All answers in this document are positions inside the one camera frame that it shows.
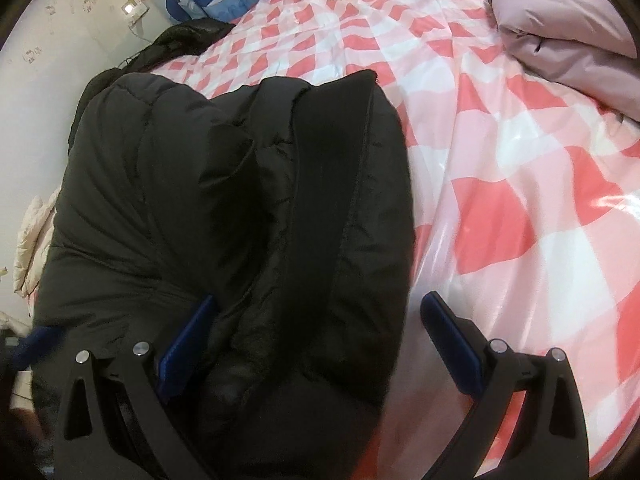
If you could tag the black hooded coat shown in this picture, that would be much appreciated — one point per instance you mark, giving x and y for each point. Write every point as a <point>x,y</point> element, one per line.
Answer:
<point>185,35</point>

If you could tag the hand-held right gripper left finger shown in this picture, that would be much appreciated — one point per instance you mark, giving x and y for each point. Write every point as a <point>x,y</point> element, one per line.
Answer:
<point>187,345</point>

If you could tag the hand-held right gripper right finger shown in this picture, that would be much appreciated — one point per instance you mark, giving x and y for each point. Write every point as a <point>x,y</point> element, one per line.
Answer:
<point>452,342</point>

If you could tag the pink checkered bed cover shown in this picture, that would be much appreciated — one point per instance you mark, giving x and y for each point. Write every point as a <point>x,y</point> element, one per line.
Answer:
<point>500,185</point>

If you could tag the pink and purple folded jacket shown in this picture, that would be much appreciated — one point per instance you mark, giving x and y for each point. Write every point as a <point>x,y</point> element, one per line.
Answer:
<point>560,25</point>

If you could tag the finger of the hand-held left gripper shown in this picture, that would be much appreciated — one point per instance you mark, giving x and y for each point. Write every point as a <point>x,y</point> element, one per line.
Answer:
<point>37,345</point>

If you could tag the black puffer jacket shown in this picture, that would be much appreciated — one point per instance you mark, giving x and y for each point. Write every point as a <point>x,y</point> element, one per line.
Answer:
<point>175,185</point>

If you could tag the cream quilted jacket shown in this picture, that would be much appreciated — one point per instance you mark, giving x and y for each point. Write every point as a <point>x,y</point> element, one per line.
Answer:
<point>35,250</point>

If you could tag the white wall socket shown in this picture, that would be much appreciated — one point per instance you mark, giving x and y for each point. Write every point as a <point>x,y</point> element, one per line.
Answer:
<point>134,9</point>

